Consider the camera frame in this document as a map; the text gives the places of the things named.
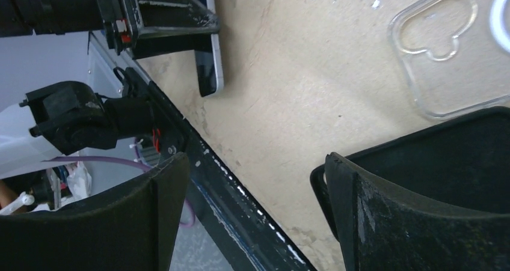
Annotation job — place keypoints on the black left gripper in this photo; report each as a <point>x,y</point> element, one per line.
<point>168,26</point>

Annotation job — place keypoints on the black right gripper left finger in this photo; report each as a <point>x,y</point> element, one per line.
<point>131,226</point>

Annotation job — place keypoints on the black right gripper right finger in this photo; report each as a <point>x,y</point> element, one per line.
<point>384,226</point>

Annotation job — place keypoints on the black phone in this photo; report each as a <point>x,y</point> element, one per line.
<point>208,61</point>

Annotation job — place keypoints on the clear magsafe phone case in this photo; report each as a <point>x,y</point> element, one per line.
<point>454,54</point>

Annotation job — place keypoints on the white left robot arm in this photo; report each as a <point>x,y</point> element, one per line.
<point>55,121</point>

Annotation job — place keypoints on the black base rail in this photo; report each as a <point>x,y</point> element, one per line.
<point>232,231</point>

